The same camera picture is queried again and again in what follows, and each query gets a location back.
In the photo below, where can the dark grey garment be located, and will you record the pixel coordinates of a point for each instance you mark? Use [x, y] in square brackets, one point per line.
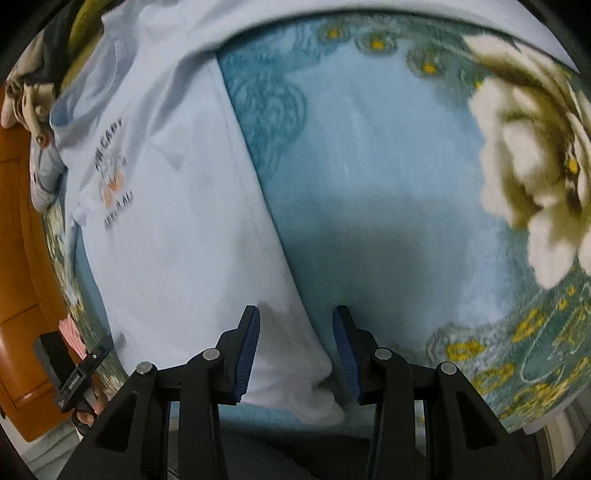
[54, 57]

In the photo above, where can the light blue printed t-shirt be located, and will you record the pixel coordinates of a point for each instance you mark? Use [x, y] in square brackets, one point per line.
[184, 221]

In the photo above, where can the pink cloth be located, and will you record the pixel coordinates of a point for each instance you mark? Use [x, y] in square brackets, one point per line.
[72, 336]

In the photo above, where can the left hand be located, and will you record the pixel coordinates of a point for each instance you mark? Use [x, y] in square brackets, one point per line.
[95, 401]

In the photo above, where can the teal floral bed blanket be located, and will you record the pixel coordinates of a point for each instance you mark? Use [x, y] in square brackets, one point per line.
[392, 207]

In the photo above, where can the mustard yellow knit sweater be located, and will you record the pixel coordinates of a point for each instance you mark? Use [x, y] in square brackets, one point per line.
[86, 31]

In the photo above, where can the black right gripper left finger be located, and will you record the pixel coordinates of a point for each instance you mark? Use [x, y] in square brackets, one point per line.
[238, 348]

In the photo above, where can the orange wooden cabinet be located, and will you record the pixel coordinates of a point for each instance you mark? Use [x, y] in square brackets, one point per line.
[31, 303]

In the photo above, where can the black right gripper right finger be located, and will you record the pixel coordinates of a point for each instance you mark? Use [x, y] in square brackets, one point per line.
[356, 349]

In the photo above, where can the beige floral garment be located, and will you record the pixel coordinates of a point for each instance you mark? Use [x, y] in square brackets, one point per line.
[28, 105]

